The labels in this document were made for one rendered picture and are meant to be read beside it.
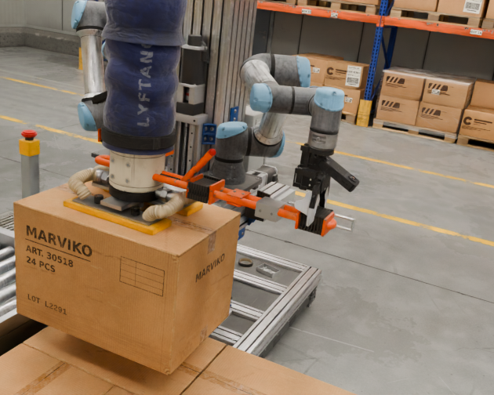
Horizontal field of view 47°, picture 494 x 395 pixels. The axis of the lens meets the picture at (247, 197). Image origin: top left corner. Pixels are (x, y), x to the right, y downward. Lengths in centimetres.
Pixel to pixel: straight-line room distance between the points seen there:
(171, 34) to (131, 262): 66
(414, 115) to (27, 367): 738
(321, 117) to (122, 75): 58
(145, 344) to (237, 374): 40
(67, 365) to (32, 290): 28
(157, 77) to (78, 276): 64
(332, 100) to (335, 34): 889
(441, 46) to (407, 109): 161
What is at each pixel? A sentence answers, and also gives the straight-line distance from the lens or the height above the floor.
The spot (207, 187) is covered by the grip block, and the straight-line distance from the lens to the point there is 163.
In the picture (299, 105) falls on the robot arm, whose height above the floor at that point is 150.
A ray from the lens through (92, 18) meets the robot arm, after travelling 251.
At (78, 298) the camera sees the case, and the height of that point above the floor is 82.
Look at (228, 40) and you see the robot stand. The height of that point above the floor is 157.
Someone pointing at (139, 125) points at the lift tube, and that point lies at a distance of 167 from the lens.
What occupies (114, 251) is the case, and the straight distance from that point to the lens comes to 169.
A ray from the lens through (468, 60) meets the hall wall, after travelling 992.
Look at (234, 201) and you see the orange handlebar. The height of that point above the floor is 120.
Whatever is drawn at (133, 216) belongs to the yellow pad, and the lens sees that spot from 173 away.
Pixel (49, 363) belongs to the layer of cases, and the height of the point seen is 54.
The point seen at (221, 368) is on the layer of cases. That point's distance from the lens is 204.
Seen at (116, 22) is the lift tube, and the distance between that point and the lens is 166.
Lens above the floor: 177
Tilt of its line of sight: 20 degrees down
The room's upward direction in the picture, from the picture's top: 7 degrees clockwise
